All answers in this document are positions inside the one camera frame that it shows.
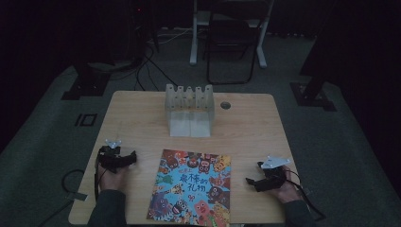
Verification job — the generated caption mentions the person's right hand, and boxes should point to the person's right hand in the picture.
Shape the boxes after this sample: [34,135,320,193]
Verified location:
[267,166,303,204]

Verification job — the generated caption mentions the translucent white book rack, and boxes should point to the translucent white book rack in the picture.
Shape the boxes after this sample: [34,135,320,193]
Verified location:
[164,83,216,138]

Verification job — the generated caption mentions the grey tape piece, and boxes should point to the grey tape piece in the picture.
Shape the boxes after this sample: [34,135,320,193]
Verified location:
[66,191,89,202]

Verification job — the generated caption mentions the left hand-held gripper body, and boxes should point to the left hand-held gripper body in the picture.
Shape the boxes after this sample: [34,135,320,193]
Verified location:
[97,138,135,174]

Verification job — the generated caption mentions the black stand base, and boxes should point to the black stand base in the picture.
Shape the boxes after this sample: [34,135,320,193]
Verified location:
[289,79,338,113]
[61,62,112,101]

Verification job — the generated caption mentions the white metal desk frame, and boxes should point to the white metal desk frame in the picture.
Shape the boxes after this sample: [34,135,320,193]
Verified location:
[189,0,275,69]

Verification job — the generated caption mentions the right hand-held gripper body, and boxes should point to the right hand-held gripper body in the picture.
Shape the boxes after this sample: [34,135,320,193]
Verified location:
[260,154,292,191]

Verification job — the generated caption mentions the black floor cables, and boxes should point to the black floor cables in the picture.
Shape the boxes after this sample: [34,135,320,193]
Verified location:
[133,25,179,93]

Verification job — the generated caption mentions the black folding chair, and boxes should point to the black folding chair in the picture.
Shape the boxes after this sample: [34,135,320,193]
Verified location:
[205,0,263,86]

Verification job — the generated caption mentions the right hand-held gripper cable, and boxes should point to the right hand-held gripper cable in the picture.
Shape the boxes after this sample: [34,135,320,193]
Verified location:
[285,169,327,222]

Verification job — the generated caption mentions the colourful picture book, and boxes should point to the colourful picture book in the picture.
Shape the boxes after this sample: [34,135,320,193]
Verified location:
[146,148,232,227]

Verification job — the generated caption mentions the person's left hand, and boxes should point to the person's left hand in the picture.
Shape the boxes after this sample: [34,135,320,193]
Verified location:
[96,164,131,192]

